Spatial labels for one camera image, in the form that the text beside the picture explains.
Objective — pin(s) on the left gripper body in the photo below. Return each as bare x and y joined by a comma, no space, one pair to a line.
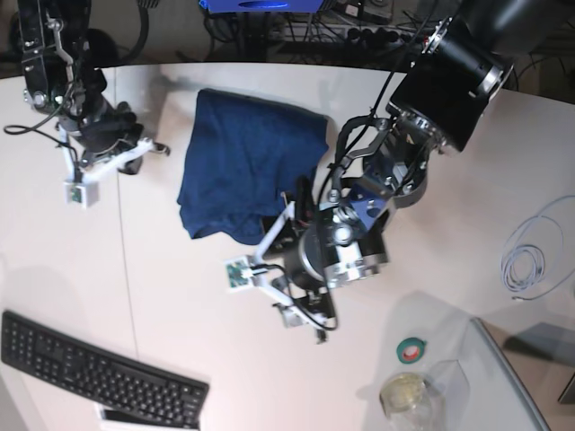
317,254

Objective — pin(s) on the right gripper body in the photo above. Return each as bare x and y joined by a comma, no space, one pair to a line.
115,131

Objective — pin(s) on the dark blue t-shirt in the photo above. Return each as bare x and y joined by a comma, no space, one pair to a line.
244,154

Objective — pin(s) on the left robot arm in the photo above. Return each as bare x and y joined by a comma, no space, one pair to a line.
380,164

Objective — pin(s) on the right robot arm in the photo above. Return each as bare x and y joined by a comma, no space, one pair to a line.
63,60

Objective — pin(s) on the green electrical tape roll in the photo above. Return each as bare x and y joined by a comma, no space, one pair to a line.
411,350

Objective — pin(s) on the clear glass jar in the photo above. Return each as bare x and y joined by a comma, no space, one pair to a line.
405,402

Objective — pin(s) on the blue box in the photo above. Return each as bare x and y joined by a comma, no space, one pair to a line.
239,6

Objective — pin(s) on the black computer keyboard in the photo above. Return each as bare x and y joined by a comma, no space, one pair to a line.
130,387

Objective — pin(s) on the black power strip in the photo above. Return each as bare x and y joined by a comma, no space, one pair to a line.
377,38

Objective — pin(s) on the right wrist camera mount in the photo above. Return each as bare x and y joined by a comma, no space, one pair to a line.
81,185

